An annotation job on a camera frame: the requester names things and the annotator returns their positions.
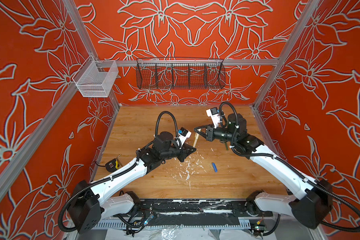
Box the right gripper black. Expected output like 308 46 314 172
194 122 240 143

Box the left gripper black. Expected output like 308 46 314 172
160 142 196 162

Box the beige pen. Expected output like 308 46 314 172
193 133 199 148

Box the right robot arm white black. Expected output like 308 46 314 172
194 114 333 229

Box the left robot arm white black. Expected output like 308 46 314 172
58 128 196 234

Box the blue pen cap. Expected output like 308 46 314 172
212 163 218 173

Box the yellow black tape measure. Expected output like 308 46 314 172
105 159 120 173

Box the white mesh basket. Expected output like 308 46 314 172
73 56 119 98

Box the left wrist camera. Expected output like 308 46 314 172
177 128 192 149

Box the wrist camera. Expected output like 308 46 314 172
206 107 225 129
177 128 192 149

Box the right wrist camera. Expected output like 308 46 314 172
206 107 225 129

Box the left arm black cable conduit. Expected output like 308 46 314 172
154 111 180 140

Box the black wire basket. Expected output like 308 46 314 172
136 57 226 90

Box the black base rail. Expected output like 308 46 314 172
141 199 274 218

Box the white cable duct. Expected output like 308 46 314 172
93 219 251 231

